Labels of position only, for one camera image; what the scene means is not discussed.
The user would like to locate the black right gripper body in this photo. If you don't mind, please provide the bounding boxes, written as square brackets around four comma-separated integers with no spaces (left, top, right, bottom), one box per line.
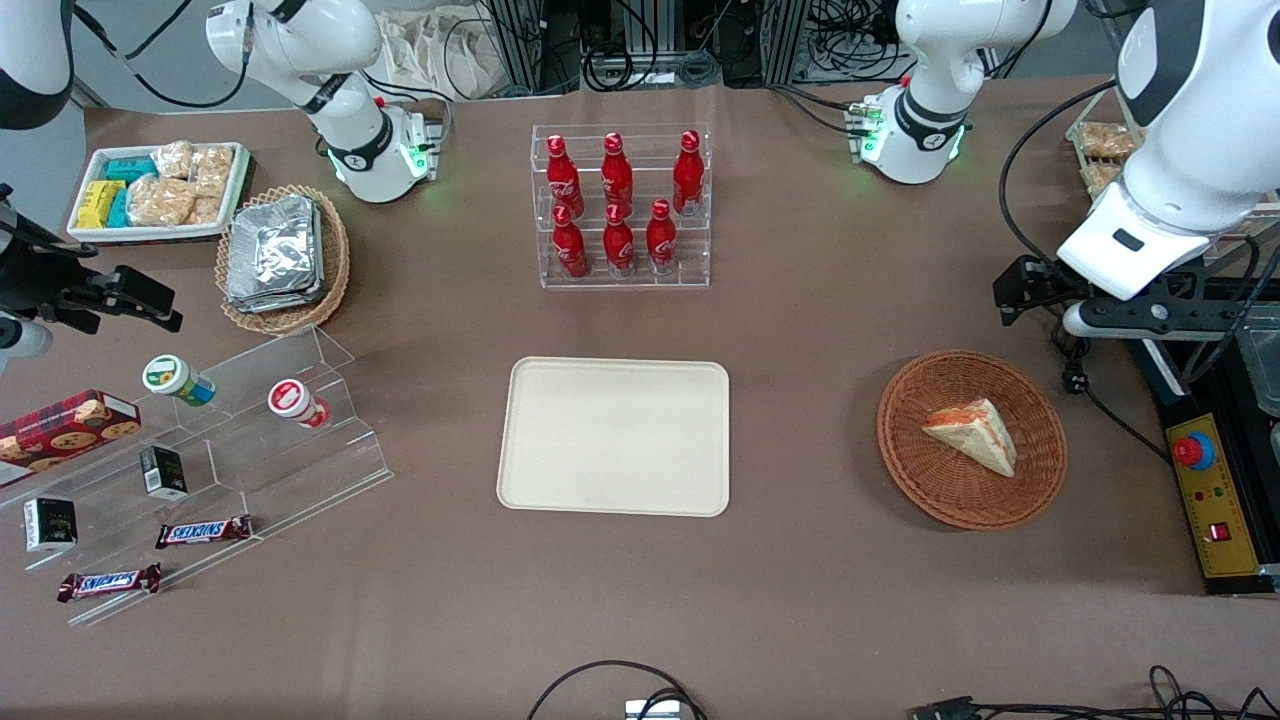
[0,185,119,323]

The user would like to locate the white snack tray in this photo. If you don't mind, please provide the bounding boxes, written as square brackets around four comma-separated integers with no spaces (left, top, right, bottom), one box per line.
[67,141,252,244]

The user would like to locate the wrapped triangle sandwich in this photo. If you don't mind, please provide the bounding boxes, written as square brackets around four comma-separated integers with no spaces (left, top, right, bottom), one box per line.
[921,398,1018,478]

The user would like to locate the tan oval wicker basket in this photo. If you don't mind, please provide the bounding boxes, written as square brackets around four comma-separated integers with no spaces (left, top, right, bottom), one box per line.
[215,184,351,336]

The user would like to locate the brown round wicker basket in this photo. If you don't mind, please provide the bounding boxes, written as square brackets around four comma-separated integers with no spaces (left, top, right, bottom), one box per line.
[877,349,1069,531]

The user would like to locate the cream rectangular tray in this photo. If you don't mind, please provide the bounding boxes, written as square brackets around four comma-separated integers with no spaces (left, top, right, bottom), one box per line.
[497,356,731,518]

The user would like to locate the green lid yogurt cup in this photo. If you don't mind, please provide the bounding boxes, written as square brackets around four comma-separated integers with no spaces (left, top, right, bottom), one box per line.
[142,354,217,408]

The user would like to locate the yellow snack packet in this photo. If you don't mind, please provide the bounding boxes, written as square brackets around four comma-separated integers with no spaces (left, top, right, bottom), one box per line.
[77,180,127,230]

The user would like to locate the clear plastic container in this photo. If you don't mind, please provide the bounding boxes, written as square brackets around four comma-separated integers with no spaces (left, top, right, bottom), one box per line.
[1238,305,1280,421]

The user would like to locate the red tartan cookie box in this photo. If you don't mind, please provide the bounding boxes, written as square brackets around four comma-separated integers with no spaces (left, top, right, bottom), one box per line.
[0,389,143,490]

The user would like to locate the silver foil pack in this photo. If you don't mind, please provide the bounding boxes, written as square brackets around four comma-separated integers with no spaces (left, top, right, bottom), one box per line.
[225,200,326,314]
[228,195,319,301]

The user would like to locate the white snack holder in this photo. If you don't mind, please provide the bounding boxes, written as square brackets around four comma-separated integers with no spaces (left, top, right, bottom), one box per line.
[1064,93,1147,201]

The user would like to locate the small black box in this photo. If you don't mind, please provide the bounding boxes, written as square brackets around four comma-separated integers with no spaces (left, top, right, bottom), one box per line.
[139,445,190,502]
[23,497,79,554]

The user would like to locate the red lid yogurt cup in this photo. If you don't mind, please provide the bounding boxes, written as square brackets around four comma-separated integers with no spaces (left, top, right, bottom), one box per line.
[267,378,332,431]

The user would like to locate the yellow emergency stop box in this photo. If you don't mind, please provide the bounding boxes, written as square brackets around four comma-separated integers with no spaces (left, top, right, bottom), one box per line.
[1164,412,1264,581]

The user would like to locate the clear acrylic stepped shelf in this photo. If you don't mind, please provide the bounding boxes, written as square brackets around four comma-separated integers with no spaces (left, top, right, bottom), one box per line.
[0,323,394,628]

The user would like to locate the Snickers chocolate bar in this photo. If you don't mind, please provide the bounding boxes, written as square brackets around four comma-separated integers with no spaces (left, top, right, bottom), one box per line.
[155,515,254,551]
[57,563,164,604]

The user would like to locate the red cola bottle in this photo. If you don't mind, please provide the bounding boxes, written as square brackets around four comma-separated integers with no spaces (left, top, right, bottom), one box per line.
[552,205,590,280]
[672,130,705,217]
[601,132,635,216]
[646,198,679,274]
[546,135,585,217]
[603,203,637,277]

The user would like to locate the white cloth bag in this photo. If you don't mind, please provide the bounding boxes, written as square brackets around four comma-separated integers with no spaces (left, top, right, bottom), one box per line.
[377,8,517,102]

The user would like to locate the clear acrylic bottle rack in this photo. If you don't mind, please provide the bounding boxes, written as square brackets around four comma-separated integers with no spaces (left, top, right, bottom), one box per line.
[532,123,713,291]

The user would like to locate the black equipment rack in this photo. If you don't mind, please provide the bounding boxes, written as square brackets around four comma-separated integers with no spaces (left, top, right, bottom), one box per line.
[480,0,813,93]

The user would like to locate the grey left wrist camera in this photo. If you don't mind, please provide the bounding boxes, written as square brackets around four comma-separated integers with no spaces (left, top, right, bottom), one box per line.
[1062,298,1239,343]

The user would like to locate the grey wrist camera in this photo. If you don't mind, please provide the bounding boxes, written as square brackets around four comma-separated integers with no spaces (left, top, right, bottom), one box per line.
[1062,298,1239,343]
[0,312,53,379]

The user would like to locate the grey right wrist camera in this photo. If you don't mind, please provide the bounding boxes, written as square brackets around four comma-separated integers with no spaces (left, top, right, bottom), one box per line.
[0,312,53,379]

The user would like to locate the black table cable with plug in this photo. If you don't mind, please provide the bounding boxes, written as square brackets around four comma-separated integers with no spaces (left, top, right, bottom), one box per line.
[1048,335,1174,467]

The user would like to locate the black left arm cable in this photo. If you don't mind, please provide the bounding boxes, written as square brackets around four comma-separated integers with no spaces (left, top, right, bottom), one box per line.
[997,80,1121,271]

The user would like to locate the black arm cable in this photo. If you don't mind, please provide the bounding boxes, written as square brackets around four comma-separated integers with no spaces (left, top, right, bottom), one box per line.
[72,0,254,110]
[997,80,1121,271]

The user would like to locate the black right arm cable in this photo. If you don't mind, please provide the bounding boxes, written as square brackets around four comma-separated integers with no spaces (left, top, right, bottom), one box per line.
[72,0,254,110]

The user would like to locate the black base cable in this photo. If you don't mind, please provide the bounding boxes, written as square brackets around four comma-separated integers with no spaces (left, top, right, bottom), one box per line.
[768,84,873,137]

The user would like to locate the thin black cable bundle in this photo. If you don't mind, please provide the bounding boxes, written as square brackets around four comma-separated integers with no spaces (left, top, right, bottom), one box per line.
[972,664,1280,720]

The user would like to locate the black looped cable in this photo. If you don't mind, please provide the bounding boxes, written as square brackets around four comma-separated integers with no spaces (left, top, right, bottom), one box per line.
[526,659,709,720]

